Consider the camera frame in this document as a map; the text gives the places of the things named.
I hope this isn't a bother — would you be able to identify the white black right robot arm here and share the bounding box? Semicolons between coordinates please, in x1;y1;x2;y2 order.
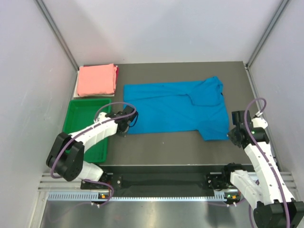
221;111;304;228

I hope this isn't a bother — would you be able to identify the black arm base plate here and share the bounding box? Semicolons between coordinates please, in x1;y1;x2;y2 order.
80;166;240;198

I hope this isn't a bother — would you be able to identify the blue t shirt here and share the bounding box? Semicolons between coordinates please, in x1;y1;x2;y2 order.
123;76;230;141

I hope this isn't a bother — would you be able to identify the aluminium frame rail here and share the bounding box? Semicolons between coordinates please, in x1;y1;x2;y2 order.
38;174;81;191

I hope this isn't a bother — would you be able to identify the folded magenta t shirt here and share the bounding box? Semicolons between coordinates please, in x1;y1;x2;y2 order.
114;65;119;92

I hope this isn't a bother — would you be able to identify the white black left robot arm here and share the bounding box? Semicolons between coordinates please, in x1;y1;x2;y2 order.
46;103;138;188

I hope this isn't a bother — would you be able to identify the green plastic tray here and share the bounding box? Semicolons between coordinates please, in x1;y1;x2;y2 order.
62;98;112;163

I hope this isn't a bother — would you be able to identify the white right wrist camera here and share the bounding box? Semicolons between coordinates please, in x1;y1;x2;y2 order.
252;111;268;129

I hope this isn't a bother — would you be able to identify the folded pink t shirt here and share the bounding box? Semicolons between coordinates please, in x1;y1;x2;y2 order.
77;64;115;97

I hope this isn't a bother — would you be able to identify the grey slotted cable duct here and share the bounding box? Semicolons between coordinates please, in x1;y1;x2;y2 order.
47;191;243;202

